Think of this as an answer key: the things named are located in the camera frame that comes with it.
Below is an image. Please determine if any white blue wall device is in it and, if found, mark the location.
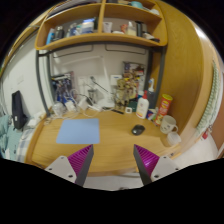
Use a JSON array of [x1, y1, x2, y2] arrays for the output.
[[109, 74, 123, 87]]

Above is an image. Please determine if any white charger block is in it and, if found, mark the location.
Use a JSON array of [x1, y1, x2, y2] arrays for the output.
[[64, 100, 77, 113]]

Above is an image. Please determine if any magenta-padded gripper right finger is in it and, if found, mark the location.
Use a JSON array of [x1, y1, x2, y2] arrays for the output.
[[133, 143, 183, 186]]

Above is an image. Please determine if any clear round container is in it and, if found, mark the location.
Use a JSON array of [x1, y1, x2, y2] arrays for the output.
[[52, 101, 65, 118]]

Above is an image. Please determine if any white power adapter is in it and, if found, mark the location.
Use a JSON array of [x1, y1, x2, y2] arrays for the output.
[[77, 97, 89, 111]]

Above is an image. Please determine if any dark grey metal frame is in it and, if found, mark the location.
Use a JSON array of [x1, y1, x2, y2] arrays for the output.
[[34, 43, 168, 118]]

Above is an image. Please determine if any black bag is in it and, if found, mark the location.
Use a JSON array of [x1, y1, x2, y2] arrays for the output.
[[11, 90, 28, 131]]

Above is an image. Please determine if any dark bottle white nozzle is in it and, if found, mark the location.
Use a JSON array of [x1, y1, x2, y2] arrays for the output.
[[146, 78, 157, 109]]

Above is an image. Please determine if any steel tumbler cup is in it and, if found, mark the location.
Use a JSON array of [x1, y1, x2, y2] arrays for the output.
[[87, 88, 98, 104]]

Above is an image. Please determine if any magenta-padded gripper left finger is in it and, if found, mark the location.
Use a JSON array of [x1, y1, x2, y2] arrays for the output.
[[44, 143, 95, 187]]

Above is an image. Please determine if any dark green round tin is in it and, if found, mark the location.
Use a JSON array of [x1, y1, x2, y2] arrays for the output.
[[128, 99, 139, 113]]

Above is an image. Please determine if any wooden shelf unit with items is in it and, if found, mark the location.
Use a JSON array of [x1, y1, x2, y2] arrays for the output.
[[34, 0, 169, 52]]

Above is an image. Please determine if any teal bed cloth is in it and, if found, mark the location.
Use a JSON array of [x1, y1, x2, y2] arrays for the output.
[[0, 114, 34, 163]]

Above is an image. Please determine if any colourful printed box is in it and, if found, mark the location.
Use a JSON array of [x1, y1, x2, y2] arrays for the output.
[[123, 61, 147, 101]]

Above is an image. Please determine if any white power strip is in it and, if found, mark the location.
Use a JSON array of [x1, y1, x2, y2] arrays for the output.
[[88, 103, 103, 113]]

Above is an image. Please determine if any blue robot model kit box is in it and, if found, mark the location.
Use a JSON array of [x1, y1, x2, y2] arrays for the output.
[[50, 71, 76, 104]]

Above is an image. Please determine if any white lotion bottle red cap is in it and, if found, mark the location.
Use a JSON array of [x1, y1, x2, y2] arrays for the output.
[[135, 89, 150, 120]]

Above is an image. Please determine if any small blue labelled bottle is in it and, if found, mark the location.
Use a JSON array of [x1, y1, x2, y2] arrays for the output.
[[146, 108, 158, 122]]

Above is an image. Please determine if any black flat strip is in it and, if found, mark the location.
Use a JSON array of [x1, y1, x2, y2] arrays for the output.
[[111, 108, 126, 115]]

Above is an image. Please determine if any small white cup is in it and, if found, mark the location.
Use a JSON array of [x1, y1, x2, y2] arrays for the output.
[[166, 131, 182, 147]]

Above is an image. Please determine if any black computer mouse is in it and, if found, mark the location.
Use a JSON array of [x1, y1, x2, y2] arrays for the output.
[[131, 124, 146, 136]]

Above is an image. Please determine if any light blue mouse pad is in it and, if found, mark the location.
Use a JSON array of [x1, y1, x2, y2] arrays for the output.
[[55, 118, 101, 145]]

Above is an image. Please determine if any white wall socket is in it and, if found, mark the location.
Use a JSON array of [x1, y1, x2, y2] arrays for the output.
[[78, 77, 89, 89]]

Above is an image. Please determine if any white printed mug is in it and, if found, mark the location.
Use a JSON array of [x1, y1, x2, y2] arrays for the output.
[[159, 114, 179, 135]]

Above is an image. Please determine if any red snack can yellow lid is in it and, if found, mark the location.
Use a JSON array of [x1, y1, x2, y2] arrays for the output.
[[153, 93, 174, 127]]

